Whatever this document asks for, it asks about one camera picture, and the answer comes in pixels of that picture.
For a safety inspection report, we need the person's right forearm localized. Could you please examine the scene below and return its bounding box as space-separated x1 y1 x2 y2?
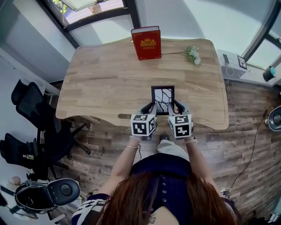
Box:
185 139 220 192

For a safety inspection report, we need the white power strip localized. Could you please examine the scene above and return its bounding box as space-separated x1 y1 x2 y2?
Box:
219 187 231 198

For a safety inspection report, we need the black picture frame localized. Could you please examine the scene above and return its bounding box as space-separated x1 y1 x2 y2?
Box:
151 85 175 116

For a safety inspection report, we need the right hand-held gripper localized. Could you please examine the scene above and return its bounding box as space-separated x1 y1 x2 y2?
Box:
168 100 194 139

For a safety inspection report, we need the black office chair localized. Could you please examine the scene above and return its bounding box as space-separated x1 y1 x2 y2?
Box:
0 133 46 170
11 79 92 178

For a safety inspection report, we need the red hardcover book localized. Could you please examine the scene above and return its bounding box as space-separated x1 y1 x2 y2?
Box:
131 25 162 61

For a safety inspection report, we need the white artificial flower sprig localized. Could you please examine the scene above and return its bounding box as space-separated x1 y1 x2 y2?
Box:
162 45 202 66

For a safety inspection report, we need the person's leg in beige trousers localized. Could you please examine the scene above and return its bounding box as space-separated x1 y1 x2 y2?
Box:
157 139 191 162

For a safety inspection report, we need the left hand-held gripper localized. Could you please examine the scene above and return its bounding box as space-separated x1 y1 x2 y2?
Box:
130 102 158 141

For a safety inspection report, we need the black framed picture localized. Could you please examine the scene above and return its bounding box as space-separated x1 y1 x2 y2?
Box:
237 54 248 70

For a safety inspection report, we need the wooden desk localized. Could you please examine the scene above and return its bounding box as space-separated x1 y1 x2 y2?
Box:
55 37 229 131

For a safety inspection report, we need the black teal cup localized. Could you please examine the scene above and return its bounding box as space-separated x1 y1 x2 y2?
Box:
263 65 277 82

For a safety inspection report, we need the black power cable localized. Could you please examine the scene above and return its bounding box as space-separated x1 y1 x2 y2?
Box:
228 107 272 192

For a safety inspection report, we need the person's left forearm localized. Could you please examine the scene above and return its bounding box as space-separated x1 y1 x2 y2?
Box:
98 140 141 196

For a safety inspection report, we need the person's navy dress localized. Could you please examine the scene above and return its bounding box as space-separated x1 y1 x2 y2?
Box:
72 153 242 225

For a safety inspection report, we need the white box with cables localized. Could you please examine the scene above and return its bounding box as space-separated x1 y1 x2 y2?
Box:
217 48 248 80

